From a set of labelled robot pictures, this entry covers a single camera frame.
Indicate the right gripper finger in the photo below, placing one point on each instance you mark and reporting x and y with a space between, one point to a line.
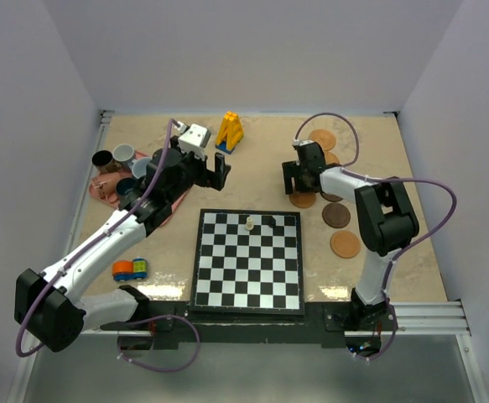
305 183
290 171

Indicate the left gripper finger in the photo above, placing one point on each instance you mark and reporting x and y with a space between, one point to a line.
220 173
203 177

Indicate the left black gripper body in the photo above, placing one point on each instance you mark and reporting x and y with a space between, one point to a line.
189 164

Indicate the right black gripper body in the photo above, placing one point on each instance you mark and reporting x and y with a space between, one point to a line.
303 170

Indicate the light wooden coaster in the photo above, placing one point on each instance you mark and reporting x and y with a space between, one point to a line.
345 244
303 200

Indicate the woven rattan coaster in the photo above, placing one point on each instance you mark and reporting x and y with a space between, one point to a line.
331 159
324 138

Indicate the dark wooden coaster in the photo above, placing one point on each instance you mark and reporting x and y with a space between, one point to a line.
336 215
331 198

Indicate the light blue cup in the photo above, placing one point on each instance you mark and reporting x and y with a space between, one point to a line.
139 167

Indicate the black white chessboard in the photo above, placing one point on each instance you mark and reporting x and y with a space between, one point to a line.
248 271

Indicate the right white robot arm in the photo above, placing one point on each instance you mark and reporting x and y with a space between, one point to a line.
386 220

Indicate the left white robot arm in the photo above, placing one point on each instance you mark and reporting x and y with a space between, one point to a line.
50 304

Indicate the dark blue cup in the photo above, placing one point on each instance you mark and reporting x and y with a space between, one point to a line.
124 186

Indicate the pink patterned cup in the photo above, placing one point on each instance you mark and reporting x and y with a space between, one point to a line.
103 187

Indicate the dark brown cup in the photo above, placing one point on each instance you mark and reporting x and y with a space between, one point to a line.
104 162

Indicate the yellow blue block structure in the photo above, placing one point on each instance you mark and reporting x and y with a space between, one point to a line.
230 133

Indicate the grey printed mug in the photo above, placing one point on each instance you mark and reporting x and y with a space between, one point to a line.
125 156

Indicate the white chess piece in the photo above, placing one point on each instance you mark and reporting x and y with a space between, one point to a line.
249 225

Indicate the pink plastic tray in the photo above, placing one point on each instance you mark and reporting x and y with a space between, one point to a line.
124 174

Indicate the orange blue toy car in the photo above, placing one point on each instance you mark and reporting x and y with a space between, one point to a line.
125 270

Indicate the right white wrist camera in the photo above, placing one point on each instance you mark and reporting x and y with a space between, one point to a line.
299 142

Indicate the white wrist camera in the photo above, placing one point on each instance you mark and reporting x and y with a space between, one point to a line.
193 139
299 142

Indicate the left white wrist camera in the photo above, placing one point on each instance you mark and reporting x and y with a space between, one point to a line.
193 139

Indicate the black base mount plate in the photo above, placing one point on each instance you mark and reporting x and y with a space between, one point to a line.
329 324

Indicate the aluminium rail frame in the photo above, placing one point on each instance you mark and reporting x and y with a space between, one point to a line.
431 318

